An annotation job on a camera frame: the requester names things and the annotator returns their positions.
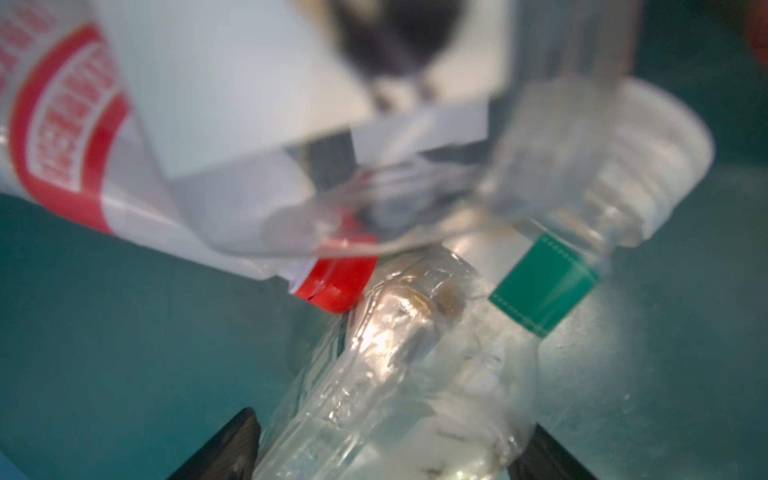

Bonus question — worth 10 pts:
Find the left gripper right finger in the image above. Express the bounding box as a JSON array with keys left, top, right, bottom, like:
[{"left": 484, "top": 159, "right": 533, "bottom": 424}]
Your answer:
[{"left": 507, "top": 425, "right": 597, "bottom": 480}]

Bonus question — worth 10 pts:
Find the large clear green band bottle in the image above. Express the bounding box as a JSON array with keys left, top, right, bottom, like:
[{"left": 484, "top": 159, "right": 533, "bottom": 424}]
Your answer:
[{"left": 252, "top": 79, "right": 715, "bottom": 479}]

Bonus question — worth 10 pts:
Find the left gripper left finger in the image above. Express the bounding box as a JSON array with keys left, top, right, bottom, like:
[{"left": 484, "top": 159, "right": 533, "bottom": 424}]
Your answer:
[{"left": 168, "top": 407, "right": 261, "bottom": 480}]

